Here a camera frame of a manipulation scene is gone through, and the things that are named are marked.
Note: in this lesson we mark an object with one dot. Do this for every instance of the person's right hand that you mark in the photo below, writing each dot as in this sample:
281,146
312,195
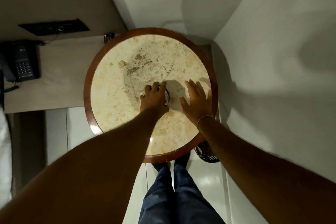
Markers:
199,107

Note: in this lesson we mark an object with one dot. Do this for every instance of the person's left hand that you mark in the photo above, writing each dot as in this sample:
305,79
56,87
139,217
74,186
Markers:
153,101

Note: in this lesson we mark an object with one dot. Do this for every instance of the person's left little finger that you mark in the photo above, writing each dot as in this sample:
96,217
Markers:
142,98

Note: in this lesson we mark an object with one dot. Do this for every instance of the person's right thumb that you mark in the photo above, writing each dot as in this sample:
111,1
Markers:
184,104

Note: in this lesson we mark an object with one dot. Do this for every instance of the person's right middle finger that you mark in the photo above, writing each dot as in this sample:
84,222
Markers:
194,86

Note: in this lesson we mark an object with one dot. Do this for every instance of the person's left middle finger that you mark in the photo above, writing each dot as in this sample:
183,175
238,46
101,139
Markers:
156,87

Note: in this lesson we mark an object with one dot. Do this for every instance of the person's right little finger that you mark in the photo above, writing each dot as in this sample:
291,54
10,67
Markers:
209,96

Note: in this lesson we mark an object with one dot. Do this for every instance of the person's left forearm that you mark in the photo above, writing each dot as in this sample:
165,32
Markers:
91,168

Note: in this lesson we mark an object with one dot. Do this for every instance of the person's right forearm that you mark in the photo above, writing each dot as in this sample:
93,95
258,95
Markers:
262,176

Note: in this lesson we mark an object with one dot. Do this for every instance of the round marble table wooden rim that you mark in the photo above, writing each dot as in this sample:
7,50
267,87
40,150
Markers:
118,95

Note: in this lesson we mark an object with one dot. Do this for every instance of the black mesh wastebasket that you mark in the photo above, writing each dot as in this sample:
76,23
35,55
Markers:
207,154

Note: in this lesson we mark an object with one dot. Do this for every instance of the black remote control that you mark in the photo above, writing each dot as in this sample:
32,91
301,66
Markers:
109,37

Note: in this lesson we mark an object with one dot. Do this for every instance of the beige wooden desk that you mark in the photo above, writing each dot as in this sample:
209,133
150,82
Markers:
60,74

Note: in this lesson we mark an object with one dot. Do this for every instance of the person's legs in blue jeans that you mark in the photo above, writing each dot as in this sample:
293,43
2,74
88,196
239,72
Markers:
181,197

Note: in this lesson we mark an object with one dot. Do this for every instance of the black desk telephone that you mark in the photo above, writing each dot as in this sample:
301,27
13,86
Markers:
22,62

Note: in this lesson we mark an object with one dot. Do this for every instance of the white bed linen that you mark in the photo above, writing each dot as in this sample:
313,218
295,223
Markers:
4,158

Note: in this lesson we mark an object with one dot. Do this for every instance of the black wall socket panel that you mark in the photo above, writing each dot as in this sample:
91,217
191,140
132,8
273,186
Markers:
52,27

